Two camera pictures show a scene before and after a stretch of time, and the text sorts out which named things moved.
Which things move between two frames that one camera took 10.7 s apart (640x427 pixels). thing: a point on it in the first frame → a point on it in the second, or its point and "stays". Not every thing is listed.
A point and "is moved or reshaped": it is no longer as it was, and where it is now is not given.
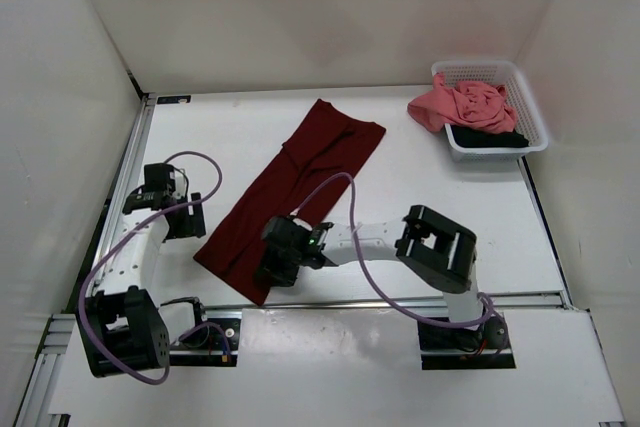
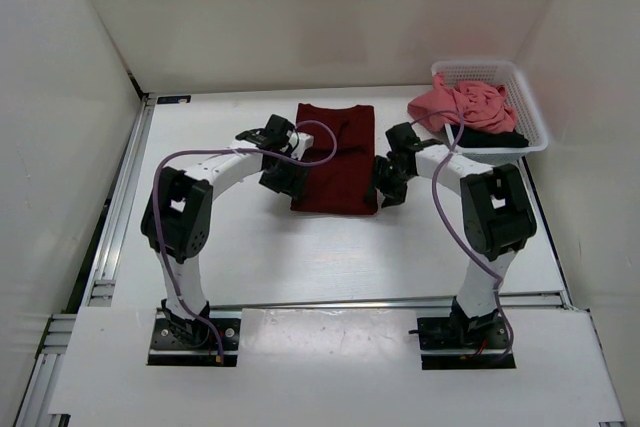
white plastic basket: (509, 75) stays
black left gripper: (193, 225) → (292, 185)
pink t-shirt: (477, 106) stays
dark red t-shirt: (328, 141) is moved or reshaped
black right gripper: (282, 276) → (393, 195)
